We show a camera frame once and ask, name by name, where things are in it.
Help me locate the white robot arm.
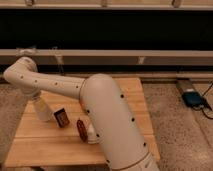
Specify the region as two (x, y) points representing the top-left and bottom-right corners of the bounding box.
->
(3, 57), (160, 171)

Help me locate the dark brown eraser block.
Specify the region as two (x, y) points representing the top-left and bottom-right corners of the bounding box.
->
(54, 108), (70, 128)

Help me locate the wooden table board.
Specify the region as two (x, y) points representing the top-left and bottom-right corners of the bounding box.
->
(5, 78), (160, 167)

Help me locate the red brown oval object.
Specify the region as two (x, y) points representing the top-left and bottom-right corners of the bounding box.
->
(77, 119), (88, 142)

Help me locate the blue power adapter box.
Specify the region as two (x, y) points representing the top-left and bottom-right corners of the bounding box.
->
(182, 91), (204, 107)

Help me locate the grey metal rail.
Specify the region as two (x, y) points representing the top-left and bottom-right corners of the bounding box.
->
(0, 49), (213, 66)

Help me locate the black cable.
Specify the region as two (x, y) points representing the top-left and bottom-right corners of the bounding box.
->
(192, 81), (213, 120)

